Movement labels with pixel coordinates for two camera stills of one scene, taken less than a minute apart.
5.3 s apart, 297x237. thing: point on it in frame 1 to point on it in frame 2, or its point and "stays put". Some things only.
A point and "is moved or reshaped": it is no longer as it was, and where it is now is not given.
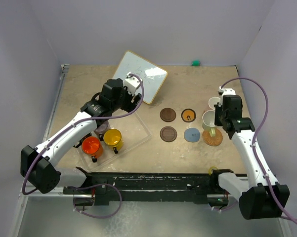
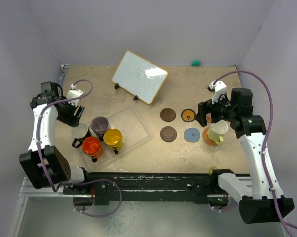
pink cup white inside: [213, 101] is moved or reshaped
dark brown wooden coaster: [168, 114] stays put
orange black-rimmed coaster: [188, 115] stays put
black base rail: [104, 188] stays put
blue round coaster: [191, 135] stays put
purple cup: [102, 129] stays put
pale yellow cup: [208, 119] is moved or reshaped
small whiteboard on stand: [152, 75] stays put
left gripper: [129, 106] to [71, 120]
